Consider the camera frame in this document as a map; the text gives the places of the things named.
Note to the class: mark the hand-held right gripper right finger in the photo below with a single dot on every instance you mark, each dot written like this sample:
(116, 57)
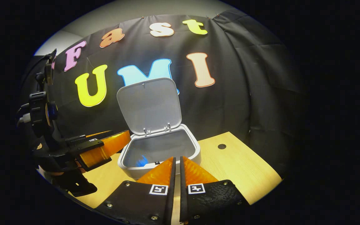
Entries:
(183, 197)

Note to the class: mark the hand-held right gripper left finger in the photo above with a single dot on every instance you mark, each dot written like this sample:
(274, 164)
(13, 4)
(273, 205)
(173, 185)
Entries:
(172, 197)

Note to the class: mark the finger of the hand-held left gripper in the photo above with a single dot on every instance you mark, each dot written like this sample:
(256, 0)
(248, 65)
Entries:
(95, 136)
(105, 150)

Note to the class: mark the blue paper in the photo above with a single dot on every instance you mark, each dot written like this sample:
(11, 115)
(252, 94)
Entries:
(142, 161)

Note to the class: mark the white desktop garbage bin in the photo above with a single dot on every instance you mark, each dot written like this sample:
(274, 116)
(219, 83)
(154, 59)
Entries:
(150, 106)

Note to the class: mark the black backdrop cloth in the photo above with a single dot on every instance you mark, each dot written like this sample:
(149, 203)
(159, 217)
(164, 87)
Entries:
(245, 93)

